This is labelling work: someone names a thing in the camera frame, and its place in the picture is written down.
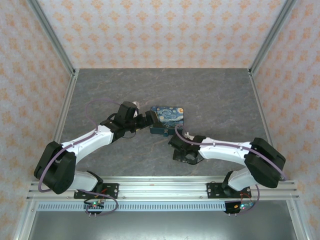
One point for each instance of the short aluminium frame post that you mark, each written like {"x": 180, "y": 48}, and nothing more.
{"x": 297, "y": 222}
{"x": 25, "y": 222}

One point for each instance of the aluminium table side rail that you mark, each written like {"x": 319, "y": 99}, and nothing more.
{"x": 260, "y": 105}
{"x": 67, "y": 100}

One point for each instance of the grey metal panel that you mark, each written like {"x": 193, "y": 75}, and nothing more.
{"x": 162, "y": 225}

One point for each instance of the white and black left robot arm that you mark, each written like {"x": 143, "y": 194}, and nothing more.
{"x": 57, "y": 172}

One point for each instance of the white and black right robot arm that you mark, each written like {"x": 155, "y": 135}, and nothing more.
{"x": 225, "y": 154}

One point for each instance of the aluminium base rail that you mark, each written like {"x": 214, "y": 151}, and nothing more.
{"x": 162, "y": 187}

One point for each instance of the starry night painted tin box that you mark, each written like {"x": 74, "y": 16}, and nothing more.
{"x": 170, "y": 117}

